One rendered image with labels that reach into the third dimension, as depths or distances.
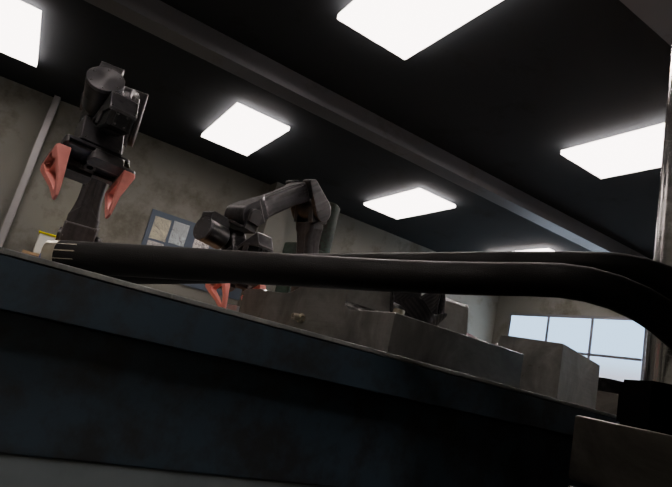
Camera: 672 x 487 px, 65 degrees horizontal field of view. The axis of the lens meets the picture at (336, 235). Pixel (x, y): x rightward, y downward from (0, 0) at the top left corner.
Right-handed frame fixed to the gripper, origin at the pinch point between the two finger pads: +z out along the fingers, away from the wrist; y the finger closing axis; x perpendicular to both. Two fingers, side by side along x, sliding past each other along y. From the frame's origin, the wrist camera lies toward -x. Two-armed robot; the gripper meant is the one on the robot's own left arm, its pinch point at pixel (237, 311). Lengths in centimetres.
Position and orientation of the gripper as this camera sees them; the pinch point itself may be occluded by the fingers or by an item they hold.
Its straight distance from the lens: 117.5
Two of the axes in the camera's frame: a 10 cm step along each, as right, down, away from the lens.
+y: 6.6, 3.3, 6.8
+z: 1.6, 8.2, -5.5
